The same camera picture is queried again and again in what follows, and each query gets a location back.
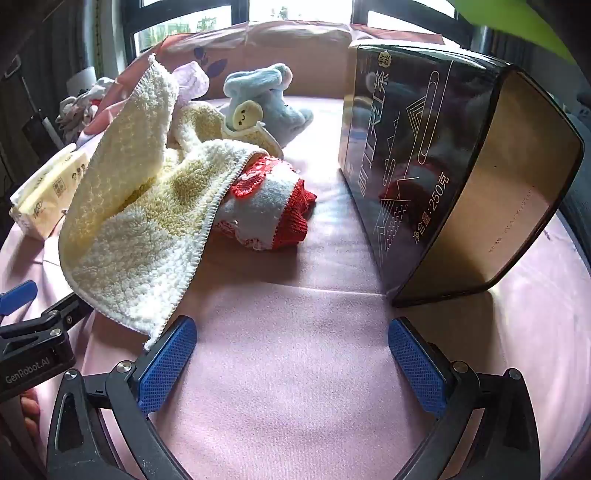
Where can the person's left hand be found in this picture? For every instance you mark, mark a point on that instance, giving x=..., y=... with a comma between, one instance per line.
x=31, y=410

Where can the black tea tin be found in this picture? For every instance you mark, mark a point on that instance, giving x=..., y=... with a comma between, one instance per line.
x=415, y=161

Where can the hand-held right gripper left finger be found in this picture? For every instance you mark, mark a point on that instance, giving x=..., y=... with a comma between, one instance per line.
x=166, y=364

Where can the green cardboard box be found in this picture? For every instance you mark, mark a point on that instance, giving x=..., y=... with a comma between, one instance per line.
x=508, y=18

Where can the blue fuzzy sock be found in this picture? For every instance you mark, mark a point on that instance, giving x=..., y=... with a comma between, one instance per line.
x=277, y=110

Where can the light purple fuzzy cloth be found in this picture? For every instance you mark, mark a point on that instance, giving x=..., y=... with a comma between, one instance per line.
x=194, y=81

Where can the dark framed window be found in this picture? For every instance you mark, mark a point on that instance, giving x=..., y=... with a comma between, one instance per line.
x=184, y=23

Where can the red and white sock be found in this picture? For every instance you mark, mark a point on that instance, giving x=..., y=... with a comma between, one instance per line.
x=263, y=207

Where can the yellow tissue pack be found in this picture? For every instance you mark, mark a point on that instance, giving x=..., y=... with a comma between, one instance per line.
x=41, y=203

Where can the pink bed sheet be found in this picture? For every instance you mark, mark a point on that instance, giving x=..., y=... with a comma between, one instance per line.
x=300, y=346

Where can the yellow fluffy towel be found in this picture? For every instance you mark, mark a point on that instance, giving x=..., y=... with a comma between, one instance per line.
x=138, y=221

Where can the pink leaf print pillow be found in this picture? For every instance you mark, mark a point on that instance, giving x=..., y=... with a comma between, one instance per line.
x=300, y=60

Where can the pile of clothes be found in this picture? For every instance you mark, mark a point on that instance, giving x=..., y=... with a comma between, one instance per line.
x=78, y=110

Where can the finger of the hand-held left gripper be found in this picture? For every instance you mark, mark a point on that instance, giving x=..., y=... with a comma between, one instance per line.
x=69, y=308
x=18, y=295

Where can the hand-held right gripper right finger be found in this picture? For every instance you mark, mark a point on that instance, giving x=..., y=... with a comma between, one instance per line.
x=418, y=374

